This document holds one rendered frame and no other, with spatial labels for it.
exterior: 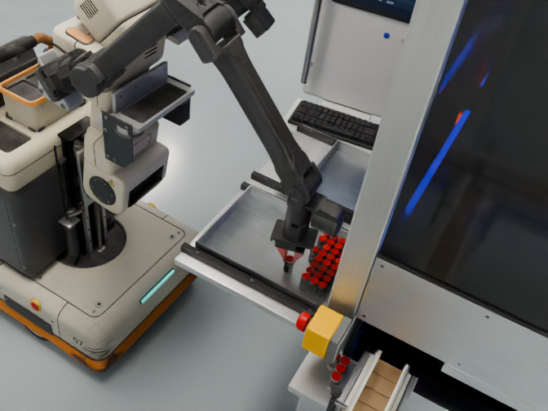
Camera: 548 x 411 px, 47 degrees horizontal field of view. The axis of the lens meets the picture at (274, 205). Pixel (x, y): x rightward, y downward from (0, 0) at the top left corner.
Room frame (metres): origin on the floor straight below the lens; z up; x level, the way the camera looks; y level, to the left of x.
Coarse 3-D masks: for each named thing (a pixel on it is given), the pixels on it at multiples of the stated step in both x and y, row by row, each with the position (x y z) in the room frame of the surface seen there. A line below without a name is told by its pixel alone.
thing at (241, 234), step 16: (256, 192) 1.27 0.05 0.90; (240, 208) 1.22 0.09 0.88; (256, 208) 1.23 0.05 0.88; (272, 208) 1.24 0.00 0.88; (224, 224) 1.15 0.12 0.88; (240, 224) 1.16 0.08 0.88; (256, 224) 1.17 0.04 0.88; (272, 224) 1.18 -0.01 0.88; (208, 240) 1.08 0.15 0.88; (224, 240) 1.09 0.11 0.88; (240, 240) 1.10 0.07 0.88; (256, 240) 1.11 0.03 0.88; (272, 240) 1.12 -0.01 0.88; (224, 256) 1.01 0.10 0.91; (240, 256) 1.05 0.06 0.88; (256, 256) 1.06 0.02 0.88; (272, 256) 1.06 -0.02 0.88; (304, 256) 1.08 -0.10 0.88; (256, 272) 0.97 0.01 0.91; (272, 272) 1.01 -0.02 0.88; (304, 272) 1.03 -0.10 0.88; (288, 288) 0.94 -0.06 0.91; (320, 304) 0.94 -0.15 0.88
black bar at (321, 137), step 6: (300, 126) 1.61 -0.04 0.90; (306, 126) 1.61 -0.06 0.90; (300, 132) 1.60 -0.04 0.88; (306, 132) 1.59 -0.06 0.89; (312, 132) 1.59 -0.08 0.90; (318, 132) 1.59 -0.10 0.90; (318, 138) 1.58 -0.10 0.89; (324, 138) 1.57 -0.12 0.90; (330, 138) 1.57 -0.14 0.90; (330, 144) 1.56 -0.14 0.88
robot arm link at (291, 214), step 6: (288, 210) 1.01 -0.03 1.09; (294, 210) 1.00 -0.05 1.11; (306, 210) 1.00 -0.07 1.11; (288, 216) 1.01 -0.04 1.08; (294, 216) 1.00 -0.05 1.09; (300, 216) 1.00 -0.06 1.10; (306, 216) 1.00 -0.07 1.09; (312, 216) 1.00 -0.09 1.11; (294, 222) 1.00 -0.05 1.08; (300, 222) 1.00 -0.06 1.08; (306, 222) 1.01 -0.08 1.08
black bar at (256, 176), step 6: (252, 174) 1.34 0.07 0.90; (258, 174) 1.35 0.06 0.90; (258, 180) 1.34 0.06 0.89; (264, 180) 1.33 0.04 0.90; (270, 180) 1.33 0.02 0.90; (270, 186) 1.32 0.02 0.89; (276, 186) 1.31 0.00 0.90; (282, 192) 1.31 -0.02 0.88; (348, 216) 1.24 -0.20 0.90; (348, 222) 1.23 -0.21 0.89
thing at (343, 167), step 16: (336, 144) 1.54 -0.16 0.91; (320, 160) 1.44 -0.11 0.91; (336, 160) 1.49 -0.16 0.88; (352, 160) 1.51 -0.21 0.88; (368, 160) 1.51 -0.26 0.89; (336, 176) 1.42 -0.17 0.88; (352, 176) 1.43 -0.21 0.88; (320, 192) 1.33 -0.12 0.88; (336, 192) 1.35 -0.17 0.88; (352, 192) 1.36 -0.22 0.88; (352, 208) 1.29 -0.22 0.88
